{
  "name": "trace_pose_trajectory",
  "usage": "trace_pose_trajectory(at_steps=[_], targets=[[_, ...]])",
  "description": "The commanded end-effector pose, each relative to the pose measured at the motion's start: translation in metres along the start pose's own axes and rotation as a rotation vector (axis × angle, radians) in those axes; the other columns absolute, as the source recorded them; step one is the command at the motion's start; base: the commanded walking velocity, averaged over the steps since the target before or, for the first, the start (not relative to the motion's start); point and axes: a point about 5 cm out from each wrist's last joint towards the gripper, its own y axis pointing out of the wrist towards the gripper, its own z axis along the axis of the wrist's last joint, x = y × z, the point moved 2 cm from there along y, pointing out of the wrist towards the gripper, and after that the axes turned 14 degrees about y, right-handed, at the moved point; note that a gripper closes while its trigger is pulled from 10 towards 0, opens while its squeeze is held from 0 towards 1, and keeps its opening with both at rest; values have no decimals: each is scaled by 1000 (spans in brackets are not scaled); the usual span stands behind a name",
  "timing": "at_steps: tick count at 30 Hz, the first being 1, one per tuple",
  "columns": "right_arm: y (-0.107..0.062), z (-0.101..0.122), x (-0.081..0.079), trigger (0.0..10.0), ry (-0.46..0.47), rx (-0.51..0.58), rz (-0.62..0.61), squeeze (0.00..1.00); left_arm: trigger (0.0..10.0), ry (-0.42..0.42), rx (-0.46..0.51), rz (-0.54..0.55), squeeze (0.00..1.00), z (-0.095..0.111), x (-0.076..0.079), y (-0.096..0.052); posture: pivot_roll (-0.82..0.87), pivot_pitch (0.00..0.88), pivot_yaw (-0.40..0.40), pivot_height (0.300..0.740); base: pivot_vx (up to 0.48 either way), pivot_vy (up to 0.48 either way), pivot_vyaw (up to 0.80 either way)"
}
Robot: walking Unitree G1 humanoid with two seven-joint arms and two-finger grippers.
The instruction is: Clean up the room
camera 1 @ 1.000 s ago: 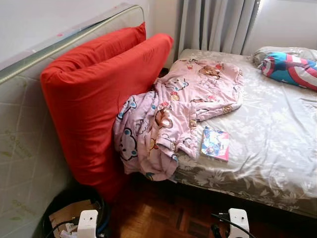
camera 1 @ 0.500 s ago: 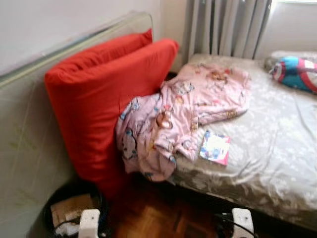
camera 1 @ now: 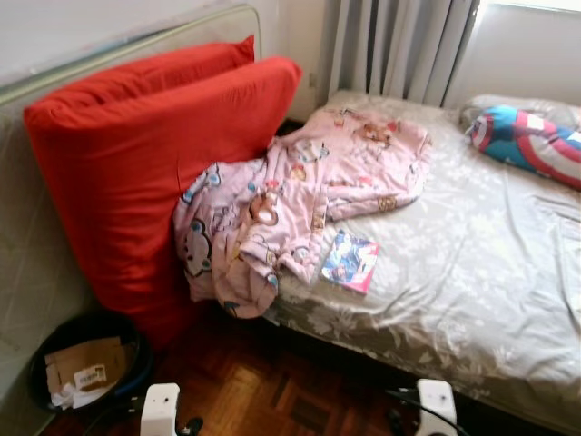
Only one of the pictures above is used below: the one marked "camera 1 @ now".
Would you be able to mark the bed with grey floral sheet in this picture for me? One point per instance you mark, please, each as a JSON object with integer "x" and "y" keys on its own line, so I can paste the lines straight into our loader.
{"x": 472, "y": 272}

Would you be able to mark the big red folded cushion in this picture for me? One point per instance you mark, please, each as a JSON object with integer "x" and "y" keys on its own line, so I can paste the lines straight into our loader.
{"x": 136, "y": 173}

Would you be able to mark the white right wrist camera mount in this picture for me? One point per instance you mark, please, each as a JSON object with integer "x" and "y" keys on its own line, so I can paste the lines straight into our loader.
{"x": 438, "y": 404}

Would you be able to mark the white crumpled paper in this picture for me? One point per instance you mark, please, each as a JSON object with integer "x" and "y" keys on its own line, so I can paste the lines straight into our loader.
{"x": 77, "y": 397}

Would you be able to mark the grey curtain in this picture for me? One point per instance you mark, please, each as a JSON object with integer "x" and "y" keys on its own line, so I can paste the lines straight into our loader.
{"x": 399, "y": 45}

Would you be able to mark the pink cartoon print blanket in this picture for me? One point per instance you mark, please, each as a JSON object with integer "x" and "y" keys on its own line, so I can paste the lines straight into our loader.
{"x": 363, "y": 163}

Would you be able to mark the bright window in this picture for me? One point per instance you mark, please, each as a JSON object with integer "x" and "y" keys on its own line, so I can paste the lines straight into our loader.
{"x": 536, "y": 4}

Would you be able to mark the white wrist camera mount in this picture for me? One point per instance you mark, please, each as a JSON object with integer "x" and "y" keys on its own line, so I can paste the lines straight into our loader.
{"x": 159, "y": 413}
{"x": 438, "y": 404}

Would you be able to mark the blue red white striped pillow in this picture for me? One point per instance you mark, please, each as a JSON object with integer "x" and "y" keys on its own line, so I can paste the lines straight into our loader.
{"x": 536, "y": 145}

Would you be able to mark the grey quilted upright mattress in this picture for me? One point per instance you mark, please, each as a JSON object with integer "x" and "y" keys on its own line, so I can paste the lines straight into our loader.
{"x": 27, "y": 245}

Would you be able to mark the colourful comic book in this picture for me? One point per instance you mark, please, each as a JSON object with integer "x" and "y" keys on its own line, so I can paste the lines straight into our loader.
{"x": 350, "y": 262}

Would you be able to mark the black waste bin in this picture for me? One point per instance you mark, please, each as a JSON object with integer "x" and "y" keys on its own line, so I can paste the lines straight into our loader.
{"x": 91, "y": 322}

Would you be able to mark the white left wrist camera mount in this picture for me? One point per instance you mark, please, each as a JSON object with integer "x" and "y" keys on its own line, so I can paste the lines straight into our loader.
{"x": 159, "y": 413}

